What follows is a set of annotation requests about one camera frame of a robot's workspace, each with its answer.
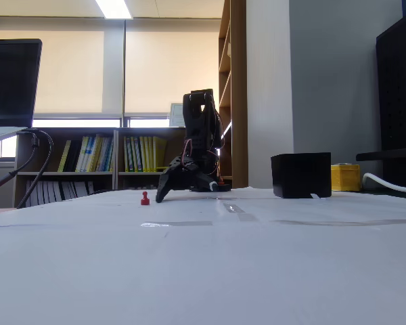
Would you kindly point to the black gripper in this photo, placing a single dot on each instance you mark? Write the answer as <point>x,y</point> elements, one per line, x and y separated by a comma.
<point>176,172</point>

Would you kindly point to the small red pawn piece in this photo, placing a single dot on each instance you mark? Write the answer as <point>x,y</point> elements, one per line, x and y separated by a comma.
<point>145,200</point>

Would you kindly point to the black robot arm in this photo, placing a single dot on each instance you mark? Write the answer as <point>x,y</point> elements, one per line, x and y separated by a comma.
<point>199,125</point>

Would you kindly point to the black box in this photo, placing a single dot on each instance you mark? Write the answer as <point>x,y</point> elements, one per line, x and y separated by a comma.
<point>301,176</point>

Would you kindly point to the yellow box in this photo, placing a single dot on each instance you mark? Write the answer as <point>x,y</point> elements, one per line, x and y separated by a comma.
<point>345,177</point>

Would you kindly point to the flat yellow book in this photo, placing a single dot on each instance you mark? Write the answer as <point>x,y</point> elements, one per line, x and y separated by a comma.
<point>164,167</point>

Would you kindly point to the clear tape strip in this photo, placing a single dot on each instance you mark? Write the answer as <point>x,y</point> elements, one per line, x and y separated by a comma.
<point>176,223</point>
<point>238,211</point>

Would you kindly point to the framed white certificate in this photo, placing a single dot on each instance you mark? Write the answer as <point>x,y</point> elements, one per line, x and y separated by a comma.
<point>176,114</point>

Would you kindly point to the low wooden bookshelf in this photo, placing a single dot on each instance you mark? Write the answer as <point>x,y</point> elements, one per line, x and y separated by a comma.
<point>116,152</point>

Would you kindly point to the white paper sheet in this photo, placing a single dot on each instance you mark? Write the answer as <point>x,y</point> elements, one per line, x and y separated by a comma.
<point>308,210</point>
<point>88,211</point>

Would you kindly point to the tall wooden bookshelf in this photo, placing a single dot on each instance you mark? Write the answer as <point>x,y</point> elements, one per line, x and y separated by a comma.
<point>238,91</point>

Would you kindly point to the black book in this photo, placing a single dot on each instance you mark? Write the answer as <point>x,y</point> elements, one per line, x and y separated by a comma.
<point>75,155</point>

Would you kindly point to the beige roller blind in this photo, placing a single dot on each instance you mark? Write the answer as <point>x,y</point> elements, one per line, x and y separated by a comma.
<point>67,71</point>
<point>169,67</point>

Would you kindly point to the leaning yellow book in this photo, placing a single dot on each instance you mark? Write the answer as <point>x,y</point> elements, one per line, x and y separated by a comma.
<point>64,157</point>

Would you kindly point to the ceiling light panel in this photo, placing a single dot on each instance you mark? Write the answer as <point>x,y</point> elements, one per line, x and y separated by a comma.
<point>114,8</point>

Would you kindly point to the black laptop screen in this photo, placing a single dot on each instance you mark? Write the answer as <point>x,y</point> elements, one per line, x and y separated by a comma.
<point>10,81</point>

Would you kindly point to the black metal shelf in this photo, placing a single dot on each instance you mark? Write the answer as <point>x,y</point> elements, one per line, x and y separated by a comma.
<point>389,155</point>

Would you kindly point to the black pegboard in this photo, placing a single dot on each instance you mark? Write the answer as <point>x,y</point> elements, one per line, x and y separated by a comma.
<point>399,84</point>

